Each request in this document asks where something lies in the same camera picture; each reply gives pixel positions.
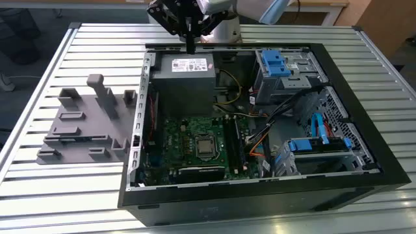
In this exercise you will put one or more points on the white floor stand foot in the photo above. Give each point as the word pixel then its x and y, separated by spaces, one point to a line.
pixel 7 84

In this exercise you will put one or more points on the black graphics card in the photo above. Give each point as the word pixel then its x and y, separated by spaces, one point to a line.
pixel 201 174

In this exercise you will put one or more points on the black RAM slot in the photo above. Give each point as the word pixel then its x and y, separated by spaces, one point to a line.
pixel 229 143
pixel 237 143

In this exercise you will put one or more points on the wooden cabinet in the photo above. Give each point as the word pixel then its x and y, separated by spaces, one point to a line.
pixel 383 22

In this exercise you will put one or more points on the blue drive bay latch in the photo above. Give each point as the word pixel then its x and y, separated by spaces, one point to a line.
pixel 275 65

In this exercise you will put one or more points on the green motherboard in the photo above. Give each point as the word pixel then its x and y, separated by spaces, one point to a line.
pixel 176 136

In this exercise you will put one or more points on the grey parts rack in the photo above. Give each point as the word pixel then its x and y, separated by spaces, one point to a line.
pixel 91 122

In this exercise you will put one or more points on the hard disk in blue carrier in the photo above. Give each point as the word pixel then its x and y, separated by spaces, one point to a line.
pixel 300 145

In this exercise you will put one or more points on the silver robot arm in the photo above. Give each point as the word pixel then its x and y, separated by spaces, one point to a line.
pixel 227 26

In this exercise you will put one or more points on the black PC case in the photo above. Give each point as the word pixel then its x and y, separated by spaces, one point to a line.
pixel 260 202

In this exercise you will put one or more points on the grey power supply unit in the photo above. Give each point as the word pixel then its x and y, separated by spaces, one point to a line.
pixel 181 92

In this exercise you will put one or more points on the grey disk bay cage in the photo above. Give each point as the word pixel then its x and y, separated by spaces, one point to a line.
pixel 328 156

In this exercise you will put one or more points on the black mesh waste bin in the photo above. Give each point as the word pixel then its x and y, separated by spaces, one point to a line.
pixel 19 36

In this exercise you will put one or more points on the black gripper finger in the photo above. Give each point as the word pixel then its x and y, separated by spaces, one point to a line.
pixel 163 17
pixel 211 24

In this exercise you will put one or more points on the silver CPU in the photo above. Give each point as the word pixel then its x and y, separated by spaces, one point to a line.
pixel 205 147

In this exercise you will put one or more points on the grey optical drive cage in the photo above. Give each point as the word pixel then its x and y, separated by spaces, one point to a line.
pixel 292 84

